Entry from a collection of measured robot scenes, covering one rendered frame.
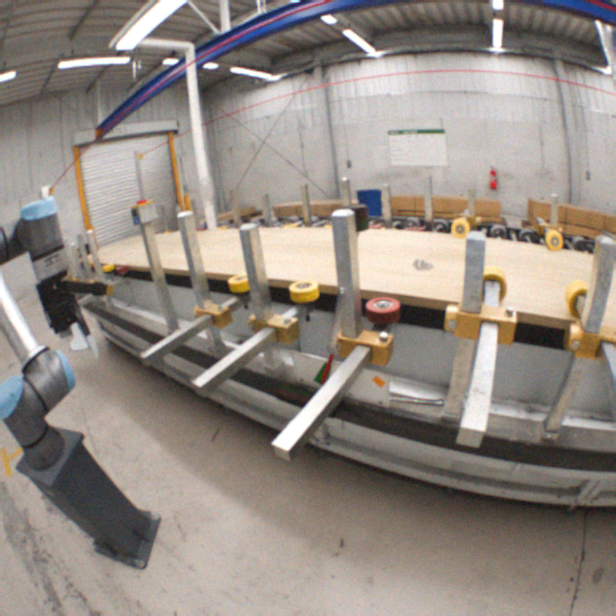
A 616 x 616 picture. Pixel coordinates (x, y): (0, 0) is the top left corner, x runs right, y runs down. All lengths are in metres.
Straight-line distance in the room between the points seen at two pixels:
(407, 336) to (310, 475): 0.85
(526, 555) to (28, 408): 1.80
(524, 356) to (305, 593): 1.06
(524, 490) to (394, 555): 0.55
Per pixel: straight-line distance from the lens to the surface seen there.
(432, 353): 0.89
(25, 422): 1.07
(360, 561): 1.28
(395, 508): 1.38
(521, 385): 0.93
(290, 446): 0.47
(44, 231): 0.69
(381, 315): 0.70
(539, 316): 0.79
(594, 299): 0.59
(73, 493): 1.17
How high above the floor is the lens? 1.22
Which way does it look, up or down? 25 degrees down
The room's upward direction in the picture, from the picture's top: 7 degrees counter-clockwise
